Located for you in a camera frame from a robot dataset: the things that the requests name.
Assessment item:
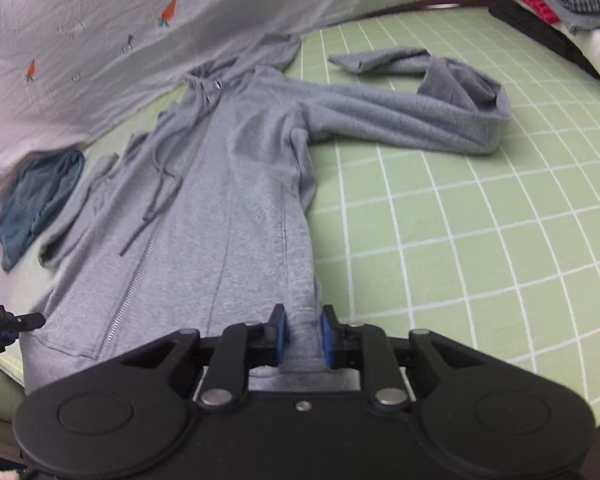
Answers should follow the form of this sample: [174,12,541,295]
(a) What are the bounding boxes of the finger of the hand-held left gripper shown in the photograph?
[7,312,47,332]

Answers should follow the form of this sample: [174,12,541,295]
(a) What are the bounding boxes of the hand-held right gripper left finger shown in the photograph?
[115,303,288,408]

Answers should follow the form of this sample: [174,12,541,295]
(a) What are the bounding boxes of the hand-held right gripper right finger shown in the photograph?
[320,304,486,411]

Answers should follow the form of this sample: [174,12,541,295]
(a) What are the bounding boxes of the grey zip hoodie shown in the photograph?
[19,32,511,396]

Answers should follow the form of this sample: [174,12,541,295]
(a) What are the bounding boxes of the blue denim jeans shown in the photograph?
[0,149,87,272]

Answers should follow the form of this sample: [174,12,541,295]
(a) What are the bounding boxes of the green checked bed sheet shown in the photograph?
[0,7,600,431]

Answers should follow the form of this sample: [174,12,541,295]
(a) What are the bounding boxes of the grey carrot print sheet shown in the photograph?
[0,0,503,256]

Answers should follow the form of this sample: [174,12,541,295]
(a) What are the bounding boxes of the black folded garment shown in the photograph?
[488,0,600,81]

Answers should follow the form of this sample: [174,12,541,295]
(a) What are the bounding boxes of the grey folded garment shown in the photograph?
[560,7,600,36]

